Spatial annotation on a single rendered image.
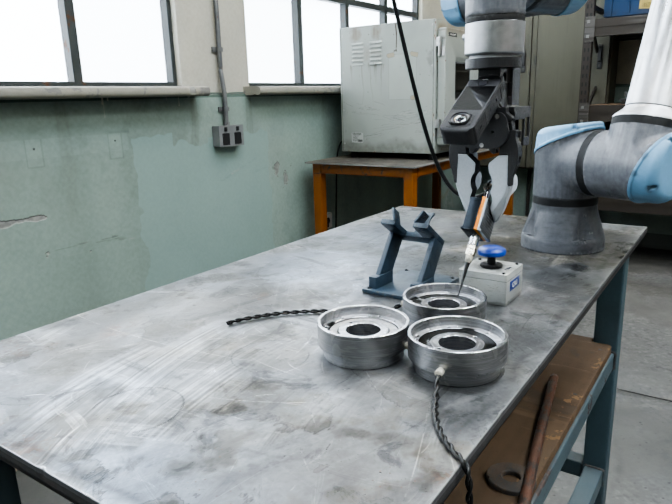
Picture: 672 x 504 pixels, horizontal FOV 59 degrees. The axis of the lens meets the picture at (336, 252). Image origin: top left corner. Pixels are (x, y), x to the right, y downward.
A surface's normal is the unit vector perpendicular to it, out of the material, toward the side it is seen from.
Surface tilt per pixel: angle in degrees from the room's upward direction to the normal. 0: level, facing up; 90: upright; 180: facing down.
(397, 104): 91
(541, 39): 90
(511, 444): 0
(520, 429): 0
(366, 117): 90
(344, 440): 0
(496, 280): 90
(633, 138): 74
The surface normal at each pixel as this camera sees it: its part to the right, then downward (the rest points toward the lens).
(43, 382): -0.03, -0.97
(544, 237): -0.68, -0.11
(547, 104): -0.56, 0.22
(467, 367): 0.00, 0.25
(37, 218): 0.83, 0.11
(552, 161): -0.84, 0.15
